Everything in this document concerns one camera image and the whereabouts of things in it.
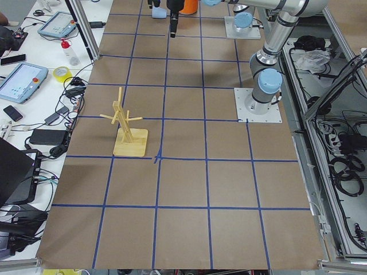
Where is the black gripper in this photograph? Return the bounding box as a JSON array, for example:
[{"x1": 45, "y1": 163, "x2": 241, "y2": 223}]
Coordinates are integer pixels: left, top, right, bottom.
[{"x1": 147, "y1": 0, "x2": 185, "y2": 38}]

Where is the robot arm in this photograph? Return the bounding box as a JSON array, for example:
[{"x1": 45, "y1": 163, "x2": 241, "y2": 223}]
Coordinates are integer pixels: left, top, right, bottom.
[
  {"x1": 233, "y1": 4, "x2": 256, "y2": 32},
  {"x1": 228, "y1": 0, "x2": 329, "y2": 115}
]

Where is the wooden cup rack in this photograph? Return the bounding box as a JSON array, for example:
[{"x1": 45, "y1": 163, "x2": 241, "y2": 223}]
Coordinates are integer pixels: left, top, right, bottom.
[{"x1": 100, "y1": 87, "x2": 149, "y2": 157}]

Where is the orange round container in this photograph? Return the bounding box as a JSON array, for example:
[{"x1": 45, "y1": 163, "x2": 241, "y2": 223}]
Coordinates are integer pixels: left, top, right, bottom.
[{"x1": 179, "y1": 0, "x2": 198, "y2": 15}]

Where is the red capped squeeze bottle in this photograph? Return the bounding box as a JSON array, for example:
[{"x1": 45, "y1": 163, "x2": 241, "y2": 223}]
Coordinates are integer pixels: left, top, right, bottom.
[{"x1": 61, "y1": 38, "x2": 80, "y2": 66}]

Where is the upper teach pendant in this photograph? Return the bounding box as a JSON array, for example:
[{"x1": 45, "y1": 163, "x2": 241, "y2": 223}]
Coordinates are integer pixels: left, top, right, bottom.
[{"x1": 37, "y1": 11, "x2": 76, "y2": 38}]

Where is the teach pendant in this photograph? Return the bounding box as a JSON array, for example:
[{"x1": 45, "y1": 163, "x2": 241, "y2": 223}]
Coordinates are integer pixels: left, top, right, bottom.
[
  {"x1": 1, "y1": 62, "x2": 49, "y2": 103},
  {"x1": 37, "y1": 11, "x2": 76, "y2": 38}
]

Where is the yellow tape roll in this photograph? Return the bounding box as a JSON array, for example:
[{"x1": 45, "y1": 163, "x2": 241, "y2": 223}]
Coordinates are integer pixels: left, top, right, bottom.
[{"x1": 53, "y1": 66, "x2": 72, "y2": 83}]

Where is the white crumpled cloth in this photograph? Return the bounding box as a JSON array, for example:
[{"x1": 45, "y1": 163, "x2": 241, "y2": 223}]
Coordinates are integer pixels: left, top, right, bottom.
[{"x1": 295, "y1": 50, "x2": 330, "y2": 74}]

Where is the lower teach pendant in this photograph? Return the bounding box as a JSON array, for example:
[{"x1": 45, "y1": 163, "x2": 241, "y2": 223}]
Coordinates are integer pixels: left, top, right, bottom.
[{"x1": 1, "y1": 62, "x2": 49, "y2": 103}]

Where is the black power adapter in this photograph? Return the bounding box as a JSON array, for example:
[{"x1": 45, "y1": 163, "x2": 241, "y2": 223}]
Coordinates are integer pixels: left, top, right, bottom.
[{"x1": 29, "y1": 129, "x2": 67, "y2": 146}]

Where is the black smartphone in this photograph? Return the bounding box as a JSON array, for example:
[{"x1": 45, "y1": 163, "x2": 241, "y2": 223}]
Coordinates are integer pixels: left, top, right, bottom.
[{"x1": 3, "y1": 105, "x2": 23, "y2": 121}]

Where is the black laptop computer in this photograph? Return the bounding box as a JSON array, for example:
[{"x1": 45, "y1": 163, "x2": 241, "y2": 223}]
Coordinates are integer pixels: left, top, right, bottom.
[{"x1": 1, "y1": 139, "x2": 41, "y2": 206}]

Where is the aluminium frame post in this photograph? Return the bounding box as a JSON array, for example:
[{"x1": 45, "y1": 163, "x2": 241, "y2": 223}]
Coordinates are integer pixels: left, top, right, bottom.
[{"x1": 65, "y1": 0, "x2": 100, "y2": 62}]

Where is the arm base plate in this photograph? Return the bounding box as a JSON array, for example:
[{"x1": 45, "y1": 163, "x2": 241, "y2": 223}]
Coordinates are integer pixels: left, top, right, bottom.
[
  {"x1": 234, "y1": 88, "x2": 282, "y2": 123},
  {"x1": 224, "y1": 16, "x2": 261, "y2": 40}
]

